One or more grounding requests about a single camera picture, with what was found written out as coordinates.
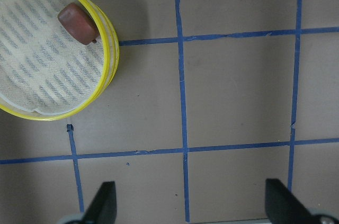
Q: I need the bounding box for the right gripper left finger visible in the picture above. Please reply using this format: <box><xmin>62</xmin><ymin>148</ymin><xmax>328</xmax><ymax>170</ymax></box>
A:
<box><xmin>79</xmin><ymin>181</ymin><xmax>117</xmax><ymax>224</ymax></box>

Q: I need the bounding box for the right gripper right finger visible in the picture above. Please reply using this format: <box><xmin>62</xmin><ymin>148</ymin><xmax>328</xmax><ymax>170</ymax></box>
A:
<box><xmin>265</xmin><ymin>178</ymin><xmax>319</xmax><ymax>224</ymax></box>

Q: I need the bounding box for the brown bun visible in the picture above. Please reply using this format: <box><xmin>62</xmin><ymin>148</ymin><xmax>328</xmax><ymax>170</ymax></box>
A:
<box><xmin>57</xmin><ymin>3</ymin><xmax>100</xmax><ymax>45</ymax></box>

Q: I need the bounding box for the yellow steamer basket centre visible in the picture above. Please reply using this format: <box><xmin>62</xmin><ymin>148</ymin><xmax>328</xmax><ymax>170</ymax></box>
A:
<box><xmin>1</xmin><ymin>0</ymin><xmax>120</xmax><ymax>121</ymax></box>

